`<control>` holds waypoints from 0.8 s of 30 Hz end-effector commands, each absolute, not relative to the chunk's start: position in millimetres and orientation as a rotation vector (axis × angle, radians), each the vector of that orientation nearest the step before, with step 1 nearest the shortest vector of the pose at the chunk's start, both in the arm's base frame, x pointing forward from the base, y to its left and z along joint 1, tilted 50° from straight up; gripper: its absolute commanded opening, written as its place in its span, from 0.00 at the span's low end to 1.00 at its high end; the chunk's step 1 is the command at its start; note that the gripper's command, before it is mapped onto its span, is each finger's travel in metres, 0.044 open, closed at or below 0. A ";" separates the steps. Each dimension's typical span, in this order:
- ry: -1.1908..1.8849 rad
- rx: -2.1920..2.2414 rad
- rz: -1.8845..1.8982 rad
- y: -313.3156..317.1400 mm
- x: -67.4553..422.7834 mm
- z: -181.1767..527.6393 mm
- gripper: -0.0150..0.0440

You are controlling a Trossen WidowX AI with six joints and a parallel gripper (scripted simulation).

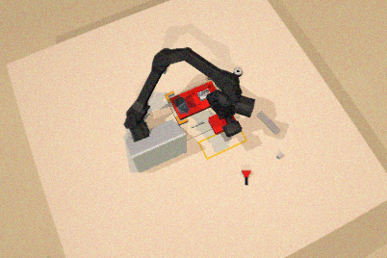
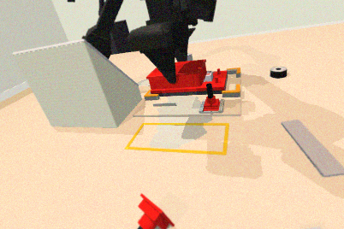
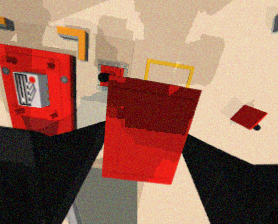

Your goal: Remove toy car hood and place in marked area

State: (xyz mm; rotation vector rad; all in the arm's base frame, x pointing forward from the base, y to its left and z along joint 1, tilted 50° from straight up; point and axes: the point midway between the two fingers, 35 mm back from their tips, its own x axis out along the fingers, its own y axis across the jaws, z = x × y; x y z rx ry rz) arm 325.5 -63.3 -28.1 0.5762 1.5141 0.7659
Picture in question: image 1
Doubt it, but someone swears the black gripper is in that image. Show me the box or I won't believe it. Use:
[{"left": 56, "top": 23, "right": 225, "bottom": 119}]
[{"left": 206, "top": 92, "right": 243, "bottom": 138}]

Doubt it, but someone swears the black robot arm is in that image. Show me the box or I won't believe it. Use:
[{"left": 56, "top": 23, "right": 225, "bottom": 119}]
[{"left": 123, "top": 47, "right": 255, "bottom": 142}]

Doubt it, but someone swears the grey flat bar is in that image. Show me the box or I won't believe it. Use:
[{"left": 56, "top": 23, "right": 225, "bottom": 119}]
[{"left": 257, "top": 112, "right": 281, "bottom": 135}]

